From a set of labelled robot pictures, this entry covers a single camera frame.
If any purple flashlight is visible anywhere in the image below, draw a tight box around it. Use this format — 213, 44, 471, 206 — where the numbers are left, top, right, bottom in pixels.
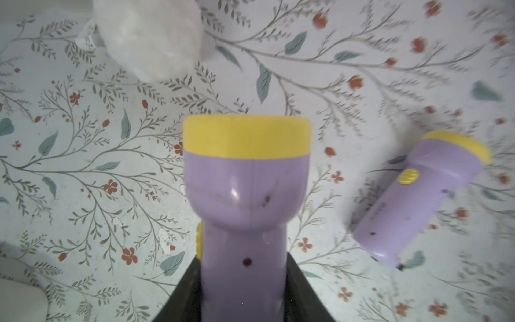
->
183, 115, 312, 321
353, 130, 491, 269

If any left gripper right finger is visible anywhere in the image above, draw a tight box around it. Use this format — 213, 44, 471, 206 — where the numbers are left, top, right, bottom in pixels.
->
284, 253, 335, 322

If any white plush teddy bear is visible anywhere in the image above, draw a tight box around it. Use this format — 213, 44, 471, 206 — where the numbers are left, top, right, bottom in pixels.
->
93, 0, 204, 83

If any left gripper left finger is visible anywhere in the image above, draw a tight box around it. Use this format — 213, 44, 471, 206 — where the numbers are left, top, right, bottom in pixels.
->
153, 258, 201, 322

